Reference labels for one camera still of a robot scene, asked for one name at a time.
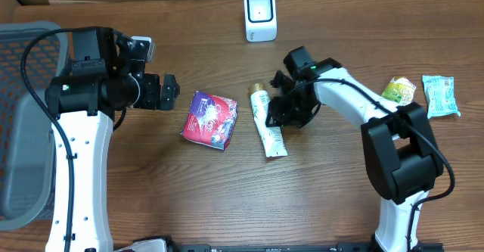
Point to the white barcode scanner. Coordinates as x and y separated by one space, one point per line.
260 20

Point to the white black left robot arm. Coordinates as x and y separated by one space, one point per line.
107 74

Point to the purple red snack packet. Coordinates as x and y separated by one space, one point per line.
211 120

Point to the green juice carton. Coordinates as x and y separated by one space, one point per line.
400 90

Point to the teal white snack packet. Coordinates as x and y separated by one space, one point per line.
440 95

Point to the white tube gold cap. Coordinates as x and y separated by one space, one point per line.
271 137

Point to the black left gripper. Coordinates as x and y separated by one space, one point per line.
155 101

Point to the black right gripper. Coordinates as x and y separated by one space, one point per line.
280 111

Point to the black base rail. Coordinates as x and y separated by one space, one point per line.
341 247

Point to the grey plastic shopping basket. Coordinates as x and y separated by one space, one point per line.
27 140

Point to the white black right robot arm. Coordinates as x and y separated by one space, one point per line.
402 160

